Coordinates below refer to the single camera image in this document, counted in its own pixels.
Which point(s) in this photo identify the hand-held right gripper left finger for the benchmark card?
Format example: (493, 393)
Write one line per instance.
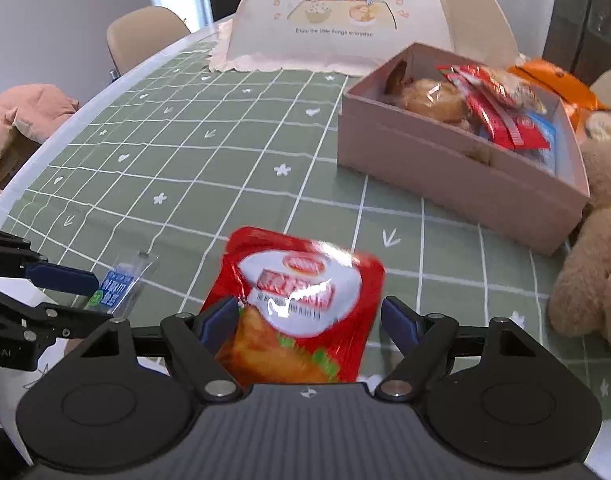
(220, 319)

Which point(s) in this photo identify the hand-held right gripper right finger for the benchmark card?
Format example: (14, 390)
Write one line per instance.
(399, 319)

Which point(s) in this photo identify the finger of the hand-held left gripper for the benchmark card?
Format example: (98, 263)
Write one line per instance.
(65, 278)
(50, 317)

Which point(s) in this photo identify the clear blue label snack packet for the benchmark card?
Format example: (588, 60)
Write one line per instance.
(120, 280)

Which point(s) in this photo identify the large red snack packet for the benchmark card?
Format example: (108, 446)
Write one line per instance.
(310, 280)

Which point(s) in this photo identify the pink cardboard box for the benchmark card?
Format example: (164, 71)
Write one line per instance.
(460, 195)

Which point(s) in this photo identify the green checked tablecloth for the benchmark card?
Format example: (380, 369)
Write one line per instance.
(210, 160)

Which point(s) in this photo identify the pink jacket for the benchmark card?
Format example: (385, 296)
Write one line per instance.
(25, 120)

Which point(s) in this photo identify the beige teddy bear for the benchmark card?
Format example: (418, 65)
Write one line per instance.
(595, 260)

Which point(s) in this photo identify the long red striped snack packet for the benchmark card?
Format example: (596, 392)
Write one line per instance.
(505, 127)

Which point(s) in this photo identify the round pastry in clear wrapper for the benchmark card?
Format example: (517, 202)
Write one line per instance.
(430, 100)

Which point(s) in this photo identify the beige chair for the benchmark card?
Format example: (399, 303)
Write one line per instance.
(610, 87)
(140, 35)

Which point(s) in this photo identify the red snack packet clear window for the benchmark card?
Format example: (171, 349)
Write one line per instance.
(515, 91)

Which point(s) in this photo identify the orange snack bag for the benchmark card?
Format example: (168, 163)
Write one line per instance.
(560, 80)

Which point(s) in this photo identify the cartoon print food cover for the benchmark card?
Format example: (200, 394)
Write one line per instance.
(345, 15)

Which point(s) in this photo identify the dark cabinet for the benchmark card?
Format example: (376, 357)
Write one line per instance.
(590, 10)

